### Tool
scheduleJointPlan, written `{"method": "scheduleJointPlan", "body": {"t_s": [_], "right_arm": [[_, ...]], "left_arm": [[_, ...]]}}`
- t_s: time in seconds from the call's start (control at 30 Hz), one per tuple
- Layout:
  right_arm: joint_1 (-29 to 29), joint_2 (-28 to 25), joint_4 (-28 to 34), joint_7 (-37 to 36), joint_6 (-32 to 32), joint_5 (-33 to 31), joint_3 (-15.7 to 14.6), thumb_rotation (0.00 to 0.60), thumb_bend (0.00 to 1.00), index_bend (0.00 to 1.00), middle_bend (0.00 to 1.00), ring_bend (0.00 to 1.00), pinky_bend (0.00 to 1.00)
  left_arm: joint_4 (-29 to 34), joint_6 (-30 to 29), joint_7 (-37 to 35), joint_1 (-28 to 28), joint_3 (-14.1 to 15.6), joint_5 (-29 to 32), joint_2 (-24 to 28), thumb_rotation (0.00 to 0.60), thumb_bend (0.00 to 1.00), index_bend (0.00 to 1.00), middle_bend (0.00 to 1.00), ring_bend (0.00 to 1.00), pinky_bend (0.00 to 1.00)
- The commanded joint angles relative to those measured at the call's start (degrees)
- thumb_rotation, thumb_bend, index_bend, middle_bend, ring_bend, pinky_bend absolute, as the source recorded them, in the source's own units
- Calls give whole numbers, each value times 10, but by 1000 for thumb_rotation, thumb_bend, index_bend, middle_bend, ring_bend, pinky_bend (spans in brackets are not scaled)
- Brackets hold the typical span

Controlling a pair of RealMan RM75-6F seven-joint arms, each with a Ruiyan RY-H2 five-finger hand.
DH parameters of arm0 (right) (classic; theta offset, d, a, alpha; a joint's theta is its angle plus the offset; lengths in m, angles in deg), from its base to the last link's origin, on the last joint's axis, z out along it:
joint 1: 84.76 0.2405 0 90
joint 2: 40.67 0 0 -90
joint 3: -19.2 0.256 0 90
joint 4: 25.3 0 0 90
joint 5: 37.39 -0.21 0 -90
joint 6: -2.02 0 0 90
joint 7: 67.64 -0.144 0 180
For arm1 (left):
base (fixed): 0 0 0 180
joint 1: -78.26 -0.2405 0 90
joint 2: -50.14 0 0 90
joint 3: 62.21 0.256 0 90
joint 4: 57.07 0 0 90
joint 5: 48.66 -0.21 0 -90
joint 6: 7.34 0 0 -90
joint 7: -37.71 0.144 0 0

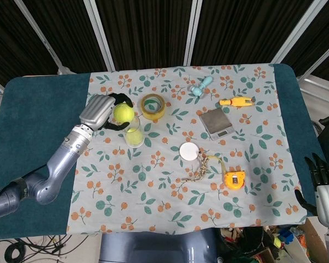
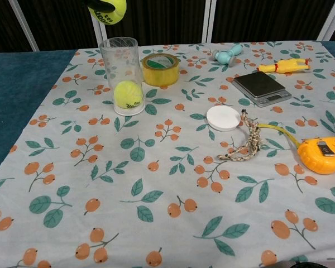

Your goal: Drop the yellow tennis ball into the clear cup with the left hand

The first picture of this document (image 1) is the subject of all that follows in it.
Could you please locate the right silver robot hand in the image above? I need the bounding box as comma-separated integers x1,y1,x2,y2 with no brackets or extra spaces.
294,152,329,227

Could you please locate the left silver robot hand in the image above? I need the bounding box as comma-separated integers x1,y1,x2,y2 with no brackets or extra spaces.
79,93,134,133

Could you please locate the yellow-green tennis ball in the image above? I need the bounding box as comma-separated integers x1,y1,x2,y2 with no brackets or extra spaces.
114,103,134,124

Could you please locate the clear plastic cup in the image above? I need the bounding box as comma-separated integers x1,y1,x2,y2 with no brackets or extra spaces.
121,114,145,149

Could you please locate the yellow packing tape roll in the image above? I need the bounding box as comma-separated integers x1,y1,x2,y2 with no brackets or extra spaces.
140,93,166,121

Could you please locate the teal table mat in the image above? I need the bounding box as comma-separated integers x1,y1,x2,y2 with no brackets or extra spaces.
0,64,329,241

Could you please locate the cardboard box with clutter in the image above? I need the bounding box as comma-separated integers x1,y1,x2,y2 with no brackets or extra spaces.
220,218,329,263

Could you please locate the orange tape measure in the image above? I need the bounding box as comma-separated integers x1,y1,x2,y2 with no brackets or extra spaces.
208,155,247,191

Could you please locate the round white disc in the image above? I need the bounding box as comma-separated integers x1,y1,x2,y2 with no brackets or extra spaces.
179,141,200,162

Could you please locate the light blue handheld fan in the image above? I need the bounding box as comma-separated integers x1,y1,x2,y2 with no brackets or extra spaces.
190,76,214,98

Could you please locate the floral patterned tablecloth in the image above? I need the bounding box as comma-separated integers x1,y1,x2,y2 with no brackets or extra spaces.
66,64,308,235

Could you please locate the silver digital kitchen scale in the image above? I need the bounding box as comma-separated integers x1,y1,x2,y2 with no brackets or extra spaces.
198,107,236,141

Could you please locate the blue-grey robot torso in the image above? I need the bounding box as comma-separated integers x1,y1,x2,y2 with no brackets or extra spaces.
99,227,225,263

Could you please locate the braided beige rope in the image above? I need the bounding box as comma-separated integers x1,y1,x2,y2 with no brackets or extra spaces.
181,148,211,182

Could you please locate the black cable bundle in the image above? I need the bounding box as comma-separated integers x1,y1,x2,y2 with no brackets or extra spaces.
0,235,102,263

